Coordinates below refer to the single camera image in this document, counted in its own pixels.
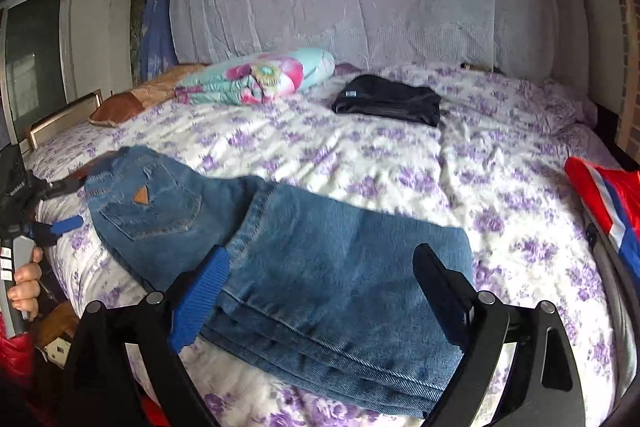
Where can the folded colourful floral quilt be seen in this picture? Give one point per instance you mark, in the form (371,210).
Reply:
(260,74)

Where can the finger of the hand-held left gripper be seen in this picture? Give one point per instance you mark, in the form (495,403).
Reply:
(65,225)
(60,188)

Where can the red white blue cloth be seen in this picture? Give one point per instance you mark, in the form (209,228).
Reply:
(605,197)

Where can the brick patterned curtain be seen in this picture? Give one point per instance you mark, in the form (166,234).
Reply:
(629,72)

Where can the folded dark pants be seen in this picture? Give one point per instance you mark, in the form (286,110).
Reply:
(390,99)

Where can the purple floral bed cover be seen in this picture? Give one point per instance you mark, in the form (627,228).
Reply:
(380,167)

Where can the blue denim pants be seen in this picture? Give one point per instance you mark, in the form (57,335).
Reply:
(325,257)

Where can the grey bed frame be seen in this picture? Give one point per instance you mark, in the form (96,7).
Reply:
(617,322)

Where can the blue patterned hanging cloth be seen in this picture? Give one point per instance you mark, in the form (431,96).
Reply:
(157,32)

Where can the grey framed window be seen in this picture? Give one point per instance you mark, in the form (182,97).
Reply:
(35,52)

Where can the white headboard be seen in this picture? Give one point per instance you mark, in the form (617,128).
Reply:
(590,7)

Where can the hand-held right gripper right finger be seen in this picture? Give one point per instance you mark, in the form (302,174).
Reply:
(445,302)

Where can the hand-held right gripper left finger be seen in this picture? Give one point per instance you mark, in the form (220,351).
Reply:
(202,302)

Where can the brown pillow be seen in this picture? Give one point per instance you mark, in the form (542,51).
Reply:
(130,104)

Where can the person's left hand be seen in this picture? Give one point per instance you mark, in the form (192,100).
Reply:
(26,289)

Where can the red padded jacket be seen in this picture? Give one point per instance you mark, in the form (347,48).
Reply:
(15,367)

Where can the small dark object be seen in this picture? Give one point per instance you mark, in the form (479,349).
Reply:
(475,67)

